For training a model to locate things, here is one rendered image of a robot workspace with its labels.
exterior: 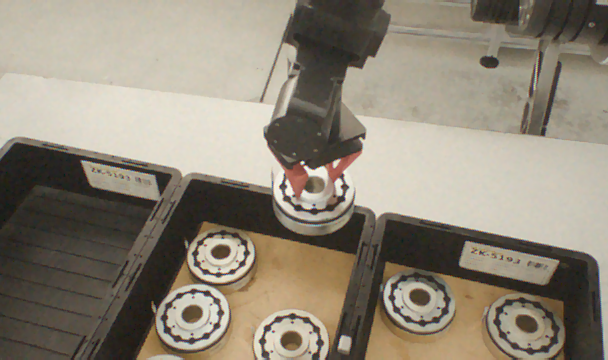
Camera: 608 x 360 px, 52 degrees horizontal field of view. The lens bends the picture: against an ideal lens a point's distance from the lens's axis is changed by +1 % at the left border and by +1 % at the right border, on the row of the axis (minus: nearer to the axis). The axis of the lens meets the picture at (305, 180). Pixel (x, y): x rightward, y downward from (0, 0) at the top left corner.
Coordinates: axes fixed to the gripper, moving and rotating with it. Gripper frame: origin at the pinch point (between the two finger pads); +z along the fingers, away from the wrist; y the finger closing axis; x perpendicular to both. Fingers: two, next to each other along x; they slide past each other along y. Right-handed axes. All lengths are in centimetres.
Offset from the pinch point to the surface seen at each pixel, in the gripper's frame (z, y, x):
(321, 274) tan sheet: 22.6, 1.6, 0.4
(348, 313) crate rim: 12.4, -1.7, -11.8
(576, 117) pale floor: 109, 153, 61
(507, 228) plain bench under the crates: 36, 42, 0
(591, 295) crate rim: 12.6, 26.9, -24.6
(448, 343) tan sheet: 22.5, 11.3, -18.0
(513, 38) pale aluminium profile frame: 95, 151, 99
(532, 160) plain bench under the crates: 37, 58, 11
